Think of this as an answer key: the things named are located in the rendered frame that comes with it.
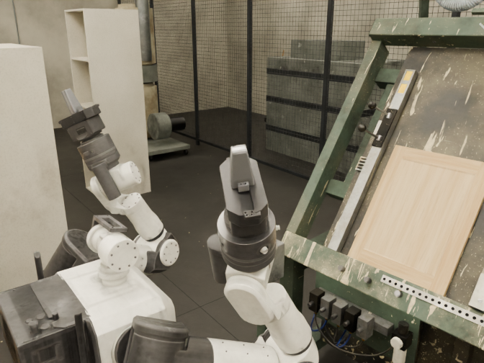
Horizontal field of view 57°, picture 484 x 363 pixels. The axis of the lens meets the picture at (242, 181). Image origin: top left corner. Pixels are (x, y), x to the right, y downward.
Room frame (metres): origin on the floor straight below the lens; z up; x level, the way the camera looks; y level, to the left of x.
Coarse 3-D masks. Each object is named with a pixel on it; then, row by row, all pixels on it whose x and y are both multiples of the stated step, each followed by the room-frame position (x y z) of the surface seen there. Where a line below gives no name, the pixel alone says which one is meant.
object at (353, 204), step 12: (408, 84) 2.15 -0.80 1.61; (396, 96) 2.15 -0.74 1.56; (396, 108) 2.11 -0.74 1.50; (396, 120) 2.10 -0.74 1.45; (384, 144) 2.03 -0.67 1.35; (372, 156) 2.01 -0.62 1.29; (372, 168) 1.98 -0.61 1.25; (360, 180) 1.97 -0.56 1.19; (360, 192) 1.93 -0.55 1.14; (348, 204) 1.93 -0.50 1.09; (360, 204) 1.92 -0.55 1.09; (348, 216) 1.89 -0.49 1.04; (336, 228) 1.88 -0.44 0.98; (348, 228) 1.87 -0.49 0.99; (336, 240) 1.84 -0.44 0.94
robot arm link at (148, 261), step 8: (136, 240) 1.19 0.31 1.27; (168, 240) 1.15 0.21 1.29; (144, 248) 1.12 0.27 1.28; (160, 248) 1.13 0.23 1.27; (168, 248) 1.14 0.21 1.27; (176, 248) 1.17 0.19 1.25; (144, 256) 1.09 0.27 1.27; (152, 256) 1.10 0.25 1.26; (160, 256) 1.12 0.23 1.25; (168, 256) 1.13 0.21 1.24; (176, 256) 1.16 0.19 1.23; (136, 264) 1.07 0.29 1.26; (144, 264) 1.09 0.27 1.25; (152, 264) 1.09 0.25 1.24; (160, 264) 1.11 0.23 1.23; (168, 264) 1.13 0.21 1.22; (144, 272) 1.09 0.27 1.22; (152, 272) 1.10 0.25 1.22; (160, 272) 1.12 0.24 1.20
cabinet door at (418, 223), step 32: (416, 160) 1.90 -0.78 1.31; (448, 160) 1.81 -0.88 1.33; (384, 192) 1.88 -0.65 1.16; (416, 192) 1.80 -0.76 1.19; (448, 192) 1.72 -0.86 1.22; (480, 192) 1.65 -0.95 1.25; (384, 224) 1.79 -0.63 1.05; (416, 224) 1.71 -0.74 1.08; (448, 224) 1.64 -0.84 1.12; (352, 256) 1.77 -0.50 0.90; (384, 256) 1.69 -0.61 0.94; (416, 256) 1.62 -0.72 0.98; (448, 256) 1.55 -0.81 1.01
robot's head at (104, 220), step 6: (96, 216) 0.85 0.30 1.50; (102, 216) 0.86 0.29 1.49; (108, 216) 0.86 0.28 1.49; (96, 222) 0.85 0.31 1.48; (102, 222) 0.82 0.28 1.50; (108, 222) 0.87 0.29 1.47; (114, 222) 0.84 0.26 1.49; (108, 228) 0.80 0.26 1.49; (114, 228) 0.79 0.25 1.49; (120, 228) 0.80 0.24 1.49; (126, 228) 0.81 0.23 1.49
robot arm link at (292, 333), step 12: (288, 312) 0.66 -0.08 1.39; (276, 324) 0.66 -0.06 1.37; (288, 324) 0.66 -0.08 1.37; (300, 324) 0.68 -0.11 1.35; (264, 336) 0.75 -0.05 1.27; (276, 336) 0.67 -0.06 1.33; (288, 336) 0.67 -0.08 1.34; (300, 336) 0.67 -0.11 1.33; (312, 336) 0.72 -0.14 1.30; (276, 348) 0.72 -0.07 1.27; (288, 348) 0.67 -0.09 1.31; (300, 348) 0.68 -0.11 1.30; (312, 348) 0.69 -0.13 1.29; (288, 360) 0.68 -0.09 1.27; (300, 360) 0.67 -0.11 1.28; (312, 360) 0.69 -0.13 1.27
